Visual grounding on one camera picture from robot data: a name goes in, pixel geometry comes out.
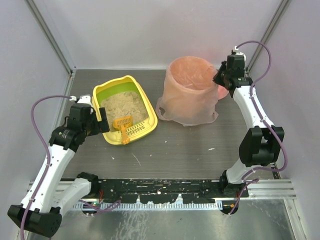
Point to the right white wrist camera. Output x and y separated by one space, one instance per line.
238 52

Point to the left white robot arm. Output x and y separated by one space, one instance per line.
41 211

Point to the pink cloth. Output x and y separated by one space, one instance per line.
222 92

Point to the aluminium frame rail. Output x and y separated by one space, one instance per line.
79 187

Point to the white slotted cable duct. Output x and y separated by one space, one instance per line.
150 206

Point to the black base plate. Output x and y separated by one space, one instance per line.
160 191

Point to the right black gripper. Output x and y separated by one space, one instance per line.
221 74

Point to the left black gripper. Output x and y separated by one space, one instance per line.
102 120

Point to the beige cat litter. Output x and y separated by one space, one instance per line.
124 104

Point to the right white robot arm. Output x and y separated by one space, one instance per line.
261 144

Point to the yellow green litter box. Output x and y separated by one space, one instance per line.
123 84

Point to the bin with pink bag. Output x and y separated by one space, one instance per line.
189 93

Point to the orange litter scoop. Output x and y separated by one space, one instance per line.
122 124

